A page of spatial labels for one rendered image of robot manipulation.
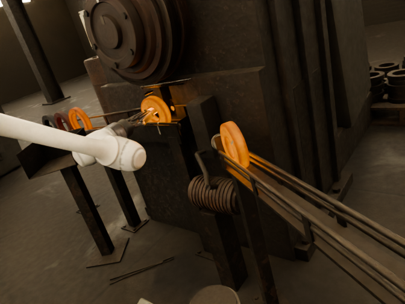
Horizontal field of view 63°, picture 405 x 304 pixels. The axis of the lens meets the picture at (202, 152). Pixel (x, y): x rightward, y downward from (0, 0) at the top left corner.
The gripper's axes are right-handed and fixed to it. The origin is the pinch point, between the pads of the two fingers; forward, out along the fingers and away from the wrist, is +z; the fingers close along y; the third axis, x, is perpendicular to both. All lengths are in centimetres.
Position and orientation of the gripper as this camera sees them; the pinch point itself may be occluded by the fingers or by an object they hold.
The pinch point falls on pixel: (154, 110)
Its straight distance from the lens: 146.8
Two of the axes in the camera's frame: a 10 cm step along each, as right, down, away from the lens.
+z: 5.8, -5.1, 6.4
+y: 7.7, 0.7, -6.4
